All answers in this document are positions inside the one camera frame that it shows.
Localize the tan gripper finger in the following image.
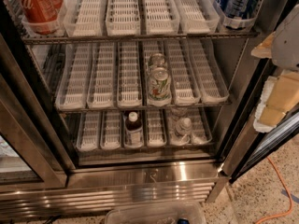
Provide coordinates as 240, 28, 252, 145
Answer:
253, 71, 299, 133
251, 33, 275, 59

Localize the dark bottle with white cap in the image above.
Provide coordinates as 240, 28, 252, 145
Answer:
125, 111, 143, 147

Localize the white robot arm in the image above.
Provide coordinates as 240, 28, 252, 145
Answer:
251, 5, 299, 133

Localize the fridge door right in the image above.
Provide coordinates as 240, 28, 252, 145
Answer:
222, 59, 299, 183

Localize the clear water bottle front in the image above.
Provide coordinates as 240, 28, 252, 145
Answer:
171, 118, 192, 146

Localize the clear water bottle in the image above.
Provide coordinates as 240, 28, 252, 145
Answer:
170, 107, 188, 121
171, 118, 192, 146

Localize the clear water bottle rear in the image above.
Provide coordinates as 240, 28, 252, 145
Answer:
170, 107, 188, 121

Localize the blue bottle cap in bin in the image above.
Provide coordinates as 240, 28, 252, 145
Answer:
177, 218, 190, 224

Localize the stainless steel fridge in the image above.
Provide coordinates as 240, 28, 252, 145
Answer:
0, 0, 298, 222

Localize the blue silver can middle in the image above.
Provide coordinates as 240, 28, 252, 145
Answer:
224, 0, 249, 19

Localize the white tray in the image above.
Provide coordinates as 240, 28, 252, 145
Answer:
56, 43, 93, 110
175, 0, 220, 34
147, 110, 166, 147
87, 42, 116, 109
164, 40, 201, 105
77, 112, 101, 152
143, 0, 179, 35
188, 39, 229, 104
100, 111, 121, 150
117, 42, 142, 107
64, 0, 107, 37
106, 0, 140, 35

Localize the silver soda can rear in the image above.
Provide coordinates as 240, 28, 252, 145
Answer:
148, 53, 167, 72

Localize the green white soda can front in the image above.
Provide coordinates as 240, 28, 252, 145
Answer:
148, 67, 172, 106

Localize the clear plastic bin on floor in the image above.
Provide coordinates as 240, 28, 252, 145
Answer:
105, 201, 206, 224

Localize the red cola can front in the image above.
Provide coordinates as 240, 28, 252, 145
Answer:
19, 0, 58, 35

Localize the middle wire shelf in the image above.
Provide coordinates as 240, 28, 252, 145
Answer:
56, 100, 232, 114

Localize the wire shelf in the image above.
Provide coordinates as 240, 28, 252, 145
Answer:
56, 100, 232, 114
21, 31, 259, 45

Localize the orange power cable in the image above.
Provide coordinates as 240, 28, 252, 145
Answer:
254, 156, 295, 224

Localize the top wire shelf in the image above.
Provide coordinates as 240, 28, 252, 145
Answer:
21, 31, 259, 45

